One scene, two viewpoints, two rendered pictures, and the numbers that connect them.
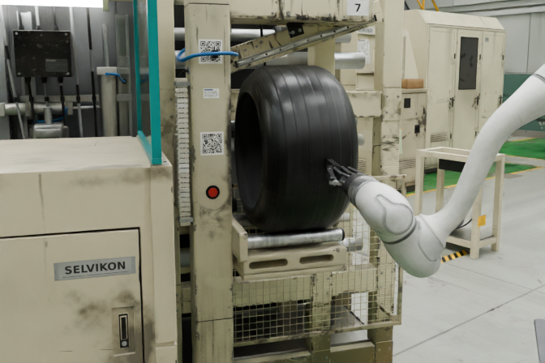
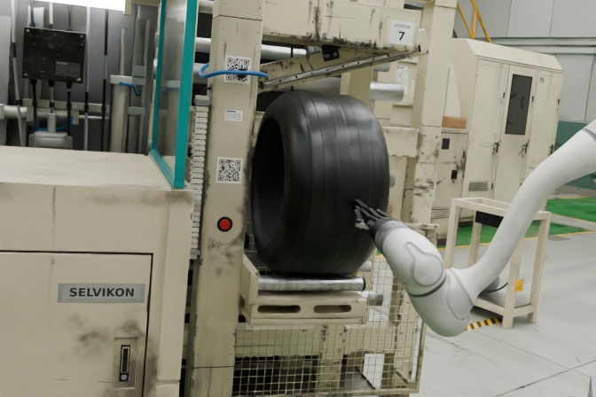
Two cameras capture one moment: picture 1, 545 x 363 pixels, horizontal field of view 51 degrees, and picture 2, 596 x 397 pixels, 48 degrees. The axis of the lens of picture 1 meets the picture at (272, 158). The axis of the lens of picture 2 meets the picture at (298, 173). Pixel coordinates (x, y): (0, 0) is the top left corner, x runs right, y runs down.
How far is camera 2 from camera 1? 12 cm
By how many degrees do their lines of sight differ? 2
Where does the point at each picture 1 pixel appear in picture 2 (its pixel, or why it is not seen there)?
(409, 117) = (447, 159)
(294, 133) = (322, 167)
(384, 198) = (414, 246)
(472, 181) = (509, 237)
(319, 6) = (358, 31)
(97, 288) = (102, 315)
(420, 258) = (447, 315)
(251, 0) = (285, 17)
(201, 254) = (205, 292)
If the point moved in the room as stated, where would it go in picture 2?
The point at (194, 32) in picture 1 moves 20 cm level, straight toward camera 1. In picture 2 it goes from (222, 47) to (223, 42)
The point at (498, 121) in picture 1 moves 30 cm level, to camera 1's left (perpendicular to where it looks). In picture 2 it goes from (542, 175) to (407, 163)
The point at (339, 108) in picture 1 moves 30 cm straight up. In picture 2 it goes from (372, 145) to (384, 37)
